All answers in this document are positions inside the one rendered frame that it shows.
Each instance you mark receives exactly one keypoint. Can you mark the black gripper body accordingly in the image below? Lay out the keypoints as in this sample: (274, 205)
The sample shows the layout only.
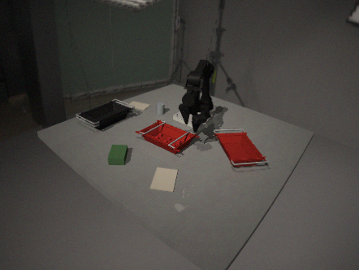
(193, 110)

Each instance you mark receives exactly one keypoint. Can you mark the beige flat square tile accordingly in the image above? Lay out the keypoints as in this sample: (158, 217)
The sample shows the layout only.
(164, 179)
(140, 105)

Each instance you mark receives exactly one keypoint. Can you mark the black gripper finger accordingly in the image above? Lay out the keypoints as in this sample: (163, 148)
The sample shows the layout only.
(185, 115)
(195, 126)

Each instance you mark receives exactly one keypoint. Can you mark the green block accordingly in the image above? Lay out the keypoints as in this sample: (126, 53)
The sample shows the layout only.
(117, 155)

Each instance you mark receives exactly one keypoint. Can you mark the grey cylinder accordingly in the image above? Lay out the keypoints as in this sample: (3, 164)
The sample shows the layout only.
(160, 108)

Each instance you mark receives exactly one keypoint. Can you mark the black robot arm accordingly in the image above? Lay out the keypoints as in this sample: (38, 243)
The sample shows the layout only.
(200, 80)

